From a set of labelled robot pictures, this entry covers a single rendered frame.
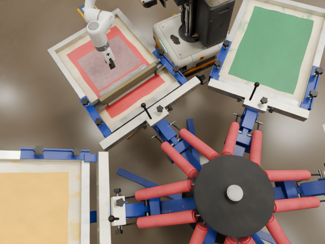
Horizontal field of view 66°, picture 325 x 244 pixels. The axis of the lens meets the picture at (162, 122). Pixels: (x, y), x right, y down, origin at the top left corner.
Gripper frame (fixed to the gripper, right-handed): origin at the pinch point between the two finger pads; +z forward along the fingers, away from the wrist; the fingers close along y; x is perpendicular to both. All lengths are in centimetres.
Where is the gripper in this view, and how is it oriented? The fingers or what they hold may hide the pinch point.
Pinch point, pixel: (110, 63)
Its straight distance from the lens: 146.4
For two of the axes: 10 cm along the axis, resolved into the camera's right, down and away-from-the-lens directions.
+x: -8.2, 5.6, -1.6
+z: 0.7, 3.7, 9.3
